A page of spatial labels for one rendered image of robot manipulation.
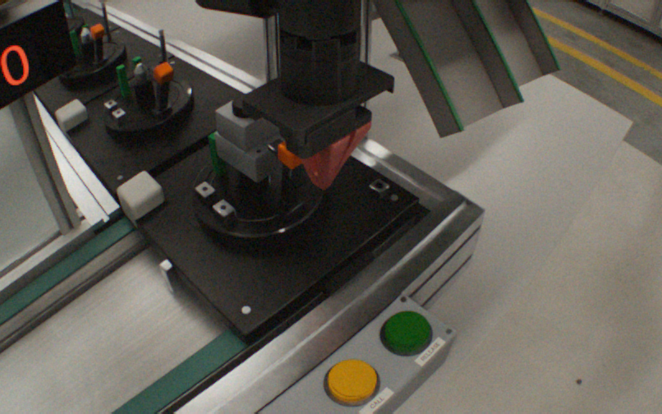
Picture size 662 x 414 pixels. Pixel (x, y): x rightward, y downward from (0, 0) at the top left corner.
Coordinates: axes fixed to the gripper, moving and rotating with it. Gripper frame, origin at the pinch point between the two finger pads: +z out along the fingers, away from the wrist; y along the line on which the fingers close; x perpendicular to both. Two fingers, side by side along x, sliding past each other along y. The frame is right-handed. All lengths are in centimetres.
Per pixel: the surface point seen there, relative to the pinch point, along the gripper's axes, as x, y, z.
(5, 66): -19.0, 19.6, -14.3
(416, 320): 11.8, 0.1, 9.0
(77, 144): -37.6, 11.3, 9.3
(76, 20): -84, -6, 7
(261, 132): -7.7, -0.2, -0.6
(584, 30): -66, -348, 105
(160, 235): -13.2, 10.6, 9.3
